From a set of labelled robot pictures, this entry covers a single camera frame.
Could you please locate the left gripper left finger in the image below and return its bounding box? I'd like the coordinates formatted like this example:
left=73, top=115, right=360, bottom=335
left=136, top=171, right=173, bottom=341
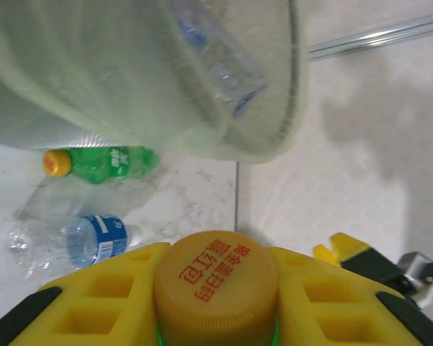
left=0, top=241, right=172, bottom=346

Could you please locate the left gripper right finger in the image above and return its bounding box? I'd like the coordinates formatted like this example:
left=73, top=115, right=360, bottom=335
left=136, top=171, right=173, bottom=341
left=265, top=247, right=433, bottom=346

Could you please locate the green bottle yellow cap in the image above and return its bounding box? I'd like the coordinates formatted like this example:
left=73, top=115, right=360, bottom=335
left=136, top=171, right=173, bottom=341
left=152, top=229, right=279, bottom=346

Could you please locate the clear bottle blue label white cap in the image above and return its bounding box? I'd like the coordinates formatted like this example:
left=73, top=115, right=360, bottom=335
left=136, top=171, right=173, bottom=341
left=62, top=213, right=142, bottom=270

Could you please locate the crushed clear unlabelled bottle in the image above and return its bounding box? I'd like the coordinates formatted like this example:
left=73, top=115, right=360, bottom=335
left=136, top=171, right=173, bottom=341
left=5, top=176, right=89, bottom=285

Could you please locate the green bottle orange cap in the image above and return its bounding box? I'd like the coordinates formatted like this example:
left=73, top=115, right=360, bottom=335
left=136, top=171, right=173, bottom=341
left=43, top=145, right=160, bottom=185

